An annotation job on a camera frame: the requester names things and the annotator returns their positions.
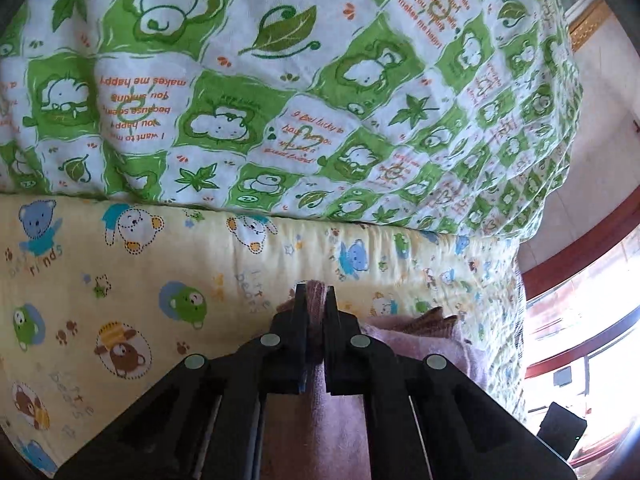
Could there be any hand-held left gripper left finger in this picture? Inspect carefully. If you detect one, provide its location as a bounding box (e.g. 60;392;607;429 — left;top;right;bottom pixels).
54;282;312;480

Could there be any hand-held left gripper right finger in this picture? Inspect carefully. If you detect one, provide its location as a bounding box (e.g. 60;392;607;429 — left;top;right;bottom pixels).
322;285;577;480

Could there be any red wooden window frame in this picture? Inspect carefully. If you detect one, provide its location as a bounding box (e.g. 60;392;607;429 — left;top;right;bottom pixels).
519;199;640;378

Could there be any gold ornate frame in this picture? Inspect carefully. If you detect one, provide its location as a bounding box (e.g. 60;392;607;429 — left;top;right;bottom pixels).
569;2;610;52

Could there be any purple knit sweater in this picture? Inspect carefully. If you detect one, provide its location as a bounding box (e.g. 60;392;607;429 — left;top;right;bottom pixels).
262;280;493;480

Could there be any black square object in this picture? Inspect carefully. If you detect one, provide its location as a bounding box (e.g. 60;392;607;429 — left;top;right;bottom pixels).
537;401;587;461

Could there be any green checked cartoon quilt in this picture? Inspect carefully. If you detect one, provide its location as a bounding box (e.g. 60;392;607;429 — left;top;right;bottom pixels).
0;0;586;248

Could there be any yellow bear print sheet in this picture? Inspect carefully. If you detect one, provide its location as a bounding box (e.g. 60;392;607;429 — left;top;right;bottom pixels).
0;192;530;479

